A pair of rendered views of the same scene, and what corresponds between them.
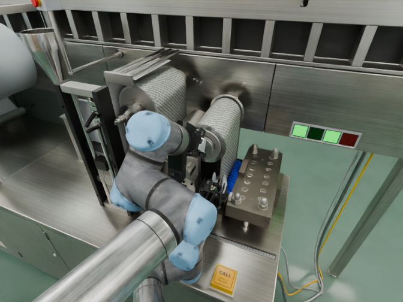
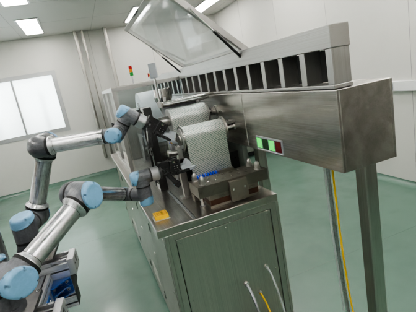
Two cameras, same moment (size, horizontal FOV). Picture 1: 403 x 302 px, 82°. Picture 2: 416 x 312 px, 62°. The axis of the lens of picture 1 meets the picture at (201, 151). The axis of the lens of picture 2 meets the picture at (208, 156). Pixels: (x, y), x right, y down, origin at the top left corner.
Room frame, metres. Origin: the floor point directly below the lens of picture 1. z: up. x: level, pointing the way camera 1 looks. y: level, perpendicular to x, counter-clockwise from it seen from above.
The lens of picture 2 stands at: (-0.50, -1.57, 1.56)
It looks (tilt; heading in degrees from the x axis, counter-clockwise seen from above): 13 degrees down; 50
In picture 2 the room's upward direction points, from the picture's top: 11 degrees counter-clockwise
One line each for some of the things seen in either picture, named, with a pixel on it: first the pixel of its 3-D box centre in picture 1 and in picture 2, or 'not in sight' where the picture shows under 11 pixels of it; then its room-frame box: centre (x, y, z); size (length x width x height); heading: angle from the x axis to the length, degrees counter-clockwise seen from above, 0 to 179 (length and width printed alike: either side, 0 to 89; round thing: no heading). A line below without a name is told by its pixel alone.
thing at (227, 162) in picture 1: (229, 159); (210, 158); (0.73, -0.11, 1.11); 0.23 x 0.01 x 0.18; 158
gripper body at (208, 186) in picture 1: (208, 200); (169, 168); (0.50, -0.02, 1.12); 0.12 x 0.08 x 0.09; 158
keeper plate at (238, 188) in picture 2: (278, 190); (239, 189); (0.70, -0.33, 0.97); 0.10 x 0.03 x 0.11; 158
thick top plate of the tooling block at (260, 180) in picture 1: (257, 180); (228, 179); (0.72, -0.24, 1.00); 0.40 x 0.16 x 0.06; 158
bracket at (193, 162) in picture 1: (191, 190); (180, 173); (0.61, 0.04, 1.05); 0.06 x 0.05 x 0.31; 158
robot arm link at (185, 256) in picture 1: (188, 245); (140, 177); (0.36, 0.03, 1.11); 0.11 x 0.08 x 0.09; 158
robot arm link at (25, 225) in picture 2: not in sight; (24, 226); (-0.17, 0.39, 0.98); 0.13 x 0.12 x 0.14; 51
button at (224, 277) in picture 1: (224, 278); (160, 215); (0.36, -0.07, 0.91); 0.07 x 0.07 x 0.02; 68
